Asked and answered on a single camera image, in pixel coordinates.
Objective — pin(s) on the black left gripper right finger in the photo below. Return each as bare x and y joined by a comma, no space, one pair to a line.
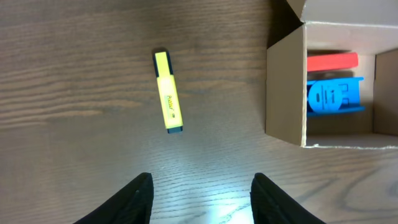
271,205

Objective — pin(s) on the yellow highlighter pen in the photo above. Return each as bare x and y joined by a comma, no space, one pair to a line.
168,92

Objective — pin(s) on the brown cardboard box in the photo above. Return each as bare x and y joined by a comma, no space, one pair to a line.
365,27

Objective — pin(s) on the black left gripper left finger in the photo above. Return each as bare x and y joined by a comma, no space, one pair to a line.
130,205

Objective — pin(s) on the blue plastic block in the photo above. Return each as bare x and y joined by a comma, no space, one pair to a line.
333,96

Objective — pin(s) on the red stapler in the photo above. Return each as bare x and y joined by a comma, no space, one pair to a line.
332,62

